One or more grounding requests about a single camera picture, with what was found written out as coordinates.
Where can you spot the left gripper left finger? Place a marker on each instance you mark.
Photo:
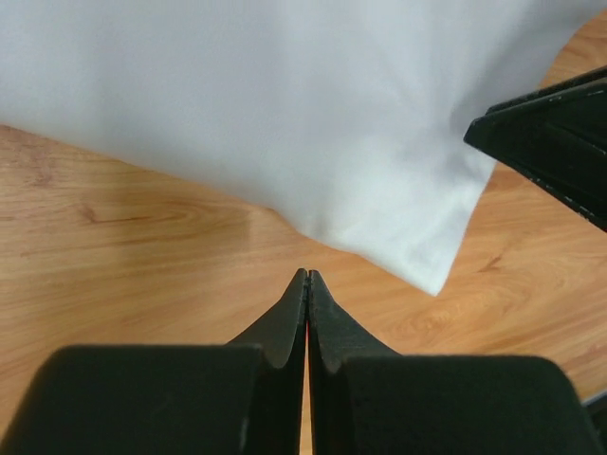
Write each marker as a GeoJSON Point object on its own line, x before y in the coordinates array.
{"type": "Point", "coordinates": [242, 397]}

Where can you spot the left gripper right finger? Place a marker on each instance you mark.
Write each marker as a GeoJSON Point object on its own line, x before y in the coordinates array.
{"type": "Point", "coordinates": [366, 398]}

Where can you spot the white t shirt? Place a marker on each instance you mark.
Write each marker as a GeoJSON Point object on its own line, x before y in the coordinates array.
{"type": "Point", "coordinates": [346, 117]}

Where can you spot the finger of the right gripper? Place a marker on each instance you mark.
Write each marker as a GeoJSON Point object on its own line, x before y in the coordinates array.
{"type": "Point", "coordinates": [556, 138]}

